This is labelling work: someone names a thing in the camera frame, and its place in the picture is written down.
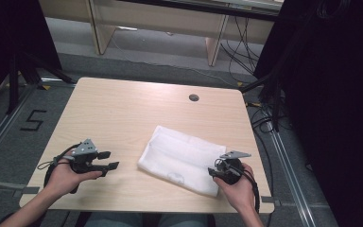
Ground black metal stand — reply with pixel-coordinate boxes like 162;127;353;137
7;51;78;115
239;70;286;132

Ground white mesh zipper bag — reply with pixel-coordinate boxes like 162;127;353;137
137;125;227;198

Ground wooden desk frame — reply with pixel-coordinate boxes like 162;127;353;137
38;0;285;67

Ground black curtain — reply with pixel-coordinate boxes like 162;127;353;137
253;0;363;227
0;0;63;112

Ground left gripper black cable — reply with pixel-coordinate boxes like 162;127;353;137
37;142;83;190

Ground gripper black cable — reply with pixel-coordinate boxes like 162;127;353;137
37;142;83;190
231;166;262;215

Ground aluminium floor rail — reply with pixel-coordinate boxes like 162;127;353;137
265;121;318;227
0;84;37;169

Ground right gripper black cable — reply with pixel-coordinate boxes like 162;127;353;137
231;166;262;215

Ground person's right hand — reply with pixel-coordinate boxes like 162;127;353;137
213;162;256;213

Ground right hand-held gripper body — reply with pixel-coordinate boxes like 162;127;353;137
216;150;252;185

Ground hanging black cable bundle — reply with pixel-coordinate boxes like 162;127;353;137
219;15;264;83

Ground person's blue jeans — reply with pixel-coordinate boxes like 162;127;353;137
83;212;210;227

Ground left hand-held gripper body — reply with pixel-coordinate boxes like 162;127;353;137
61;138;104;176

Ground person's left hand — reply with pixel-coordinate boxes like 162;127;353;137
45;150;104;200

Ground black floor cables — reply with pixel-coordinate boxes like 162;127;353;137
246;99;286;193

